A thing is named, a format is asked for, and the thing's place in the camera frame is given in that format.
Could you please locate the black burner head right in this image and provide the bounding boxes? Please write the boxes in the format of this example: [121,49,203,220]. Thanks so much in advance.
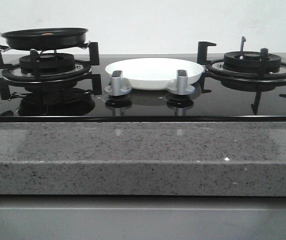
[223,51,281,74]

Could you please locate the black frying pan mint handle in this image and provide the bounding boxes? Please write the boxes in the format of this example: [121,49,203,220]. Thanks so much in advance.
[0,27,89,48]

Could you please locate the black burner head left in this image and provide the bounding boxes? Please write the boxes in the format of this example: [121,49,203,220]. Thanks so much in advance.
[19,53,76,75]

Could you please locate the fried egg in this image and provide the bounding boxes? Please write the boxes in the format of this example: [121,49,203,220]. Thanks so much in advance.
[41,32,54,36]

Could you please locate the black pan support burner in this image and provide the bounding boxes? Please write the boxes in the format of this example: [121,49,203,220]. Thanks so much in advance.
[0,42,100,84]
[196,36,286,85]

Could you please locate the silver stove knob left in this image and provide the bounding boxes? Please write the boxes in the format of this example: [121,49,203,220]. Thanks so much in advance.
[104,70,132,97]

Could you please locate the silver stove knob right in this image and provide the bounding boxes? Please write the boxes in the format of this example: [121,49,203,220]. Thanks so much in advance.
[167,69,195,96]

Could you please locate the black pan support right burner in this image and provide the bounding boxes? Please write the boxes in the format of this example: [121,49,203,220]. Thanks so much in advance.
[196,36,286,85]

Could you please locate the black burner head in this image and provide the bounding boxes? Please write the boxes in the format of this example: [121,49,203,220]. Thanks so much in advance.
[19,53,76,75]
[223,51,281,74]

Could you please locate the black glass gas cooktop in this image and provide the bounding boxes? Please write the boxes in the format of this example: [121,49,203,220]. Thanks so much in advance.
[0,55,286,122]

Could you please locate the grey cabinet drawer front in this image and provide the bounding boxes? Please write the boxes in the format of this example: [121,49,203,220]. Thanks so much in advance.
[0,196,286,240]

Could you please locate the black pan support left burner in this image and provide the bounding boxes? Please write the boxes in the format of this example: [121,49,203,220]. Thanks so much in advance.
[0,42,100,84]

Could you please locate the white plate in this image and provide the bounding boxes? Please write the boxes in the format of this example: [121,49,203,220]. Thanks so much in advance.
[105,57,204,91]

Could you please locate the silver stove knob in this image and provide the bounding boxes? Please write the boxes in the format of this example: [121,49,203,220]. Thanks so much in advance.
[167,69,195,96]
[104,70,132,97]

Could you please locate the wire pan trivet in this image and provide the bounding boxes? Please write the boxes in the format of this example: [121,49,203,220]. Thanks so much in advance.
[0,41,91,53]

